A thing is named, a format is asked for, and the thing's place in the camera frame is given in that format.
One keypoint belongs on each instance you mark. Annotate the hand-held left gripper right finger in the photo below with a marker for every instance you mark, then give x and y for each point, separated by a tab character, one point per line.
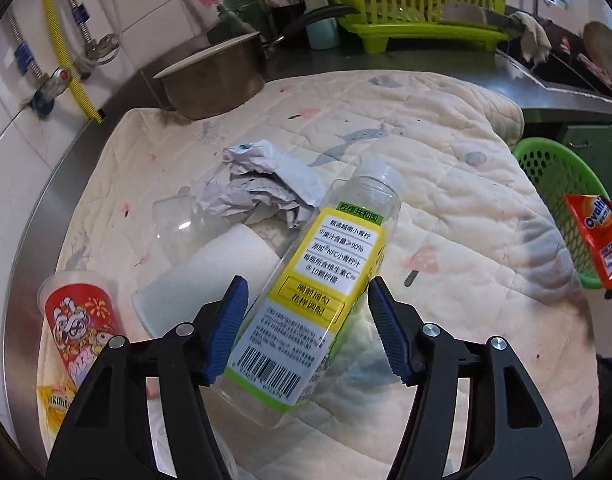
388	335

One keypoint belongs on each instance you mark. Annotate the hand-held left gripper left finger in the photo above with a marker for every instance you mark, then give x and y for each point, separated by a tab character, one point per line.
228	330

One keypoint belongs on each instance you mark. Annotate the white paper cup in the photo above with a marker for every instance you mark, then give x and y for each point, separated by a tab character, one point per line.
200	275

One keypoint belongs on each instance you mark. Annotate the clear bottle with yellow label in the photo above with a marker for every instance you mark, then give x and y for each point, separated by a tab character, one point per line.
331	240

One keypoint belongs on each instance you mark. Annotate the clear plastic cup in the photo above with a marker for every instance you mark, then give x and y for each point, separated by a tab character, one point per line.
185	220

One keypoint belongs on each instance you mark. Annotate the white paper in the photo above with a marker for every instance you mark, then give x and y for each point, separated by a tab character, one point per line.
266	180

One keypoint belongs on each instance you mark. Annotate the red printed plastic cup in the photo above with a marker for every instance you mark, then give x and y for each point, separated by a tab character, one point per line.
73	320

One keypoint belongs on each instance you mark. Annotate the yellow snack packet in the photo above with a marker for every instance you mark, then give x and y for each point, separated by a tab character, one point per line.
53	410

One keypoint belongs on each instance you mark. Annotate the red snack packet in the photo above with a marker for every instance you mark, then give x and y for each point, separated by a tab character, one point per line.
596	235

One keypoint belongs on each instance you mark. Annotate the green plastic basket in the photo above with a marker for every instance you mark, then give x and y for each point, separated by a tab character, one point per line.
551	170

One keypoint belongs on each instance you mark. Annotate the white quilted printed blanket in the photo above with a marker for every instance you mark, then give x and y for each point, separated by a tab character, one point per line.
461	210

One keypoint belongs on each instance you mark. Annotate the steel cooking pot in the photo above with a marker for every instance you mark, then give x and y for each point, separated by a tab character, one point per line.
215	85

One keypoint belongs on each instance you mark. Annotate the green cabinet door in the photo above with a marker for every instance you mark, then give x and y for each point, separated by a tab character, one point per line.
576	127

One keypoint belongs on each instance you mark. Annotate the steel sink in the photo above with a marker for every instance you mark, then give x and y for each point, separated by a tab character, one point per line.
561	77

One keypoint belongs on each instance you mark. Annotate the teal cup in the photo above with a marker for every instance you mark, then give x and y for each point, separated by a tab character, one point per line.
322	30

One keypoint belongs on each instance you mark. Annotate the green utensil holder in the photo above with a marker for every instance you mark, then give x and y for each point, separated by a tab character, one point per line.
240	15

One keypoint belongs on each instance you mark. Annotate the dirty white rag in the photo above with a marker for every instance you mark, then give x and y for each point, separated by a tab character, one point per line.
533	35

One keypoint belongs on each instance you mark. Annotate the round wooden board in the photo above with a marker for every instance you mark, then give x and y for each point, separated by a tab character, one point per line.
603	50

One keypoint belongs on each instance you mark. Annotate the metal wall valve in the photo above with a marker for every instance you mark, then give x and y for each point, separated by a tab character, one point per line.
101	50
53	87

